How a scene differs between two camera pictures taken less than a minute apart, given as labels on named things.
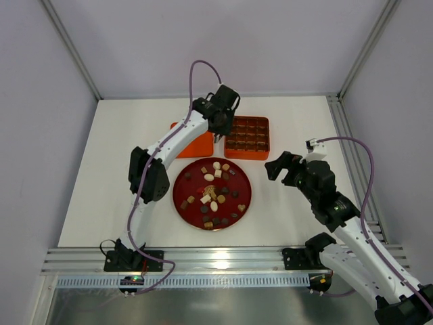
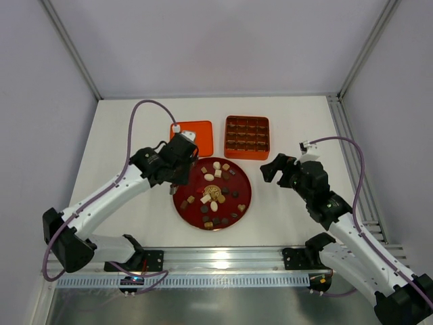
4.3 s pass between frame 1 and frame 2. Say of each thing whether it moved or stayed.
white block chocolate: stayed
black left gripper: moved
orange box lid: stayed
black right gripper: stayed
